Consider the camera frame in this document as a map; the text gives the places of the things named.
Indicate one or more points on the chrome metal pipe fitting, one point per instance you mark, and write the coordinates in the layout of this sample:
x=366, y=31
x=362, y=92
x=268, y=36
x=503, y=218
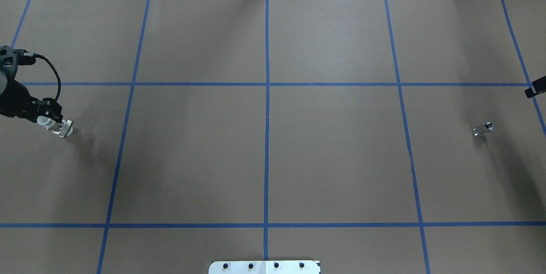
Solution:
x=486, y=127

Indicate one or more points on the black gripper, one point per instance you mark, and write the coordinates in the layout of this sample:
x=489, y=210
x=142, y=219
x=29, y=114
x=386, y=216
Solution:
x=15, y=100

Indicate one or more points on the white PPR valve with handle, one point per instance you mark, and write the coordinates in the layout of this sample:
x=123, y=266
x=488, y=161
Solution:
x=63, y=128

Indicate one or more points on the white metal base plate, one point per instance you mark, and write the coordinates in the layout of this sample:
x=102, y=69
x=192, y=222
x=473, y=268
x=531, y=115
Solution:
x=266, y=267

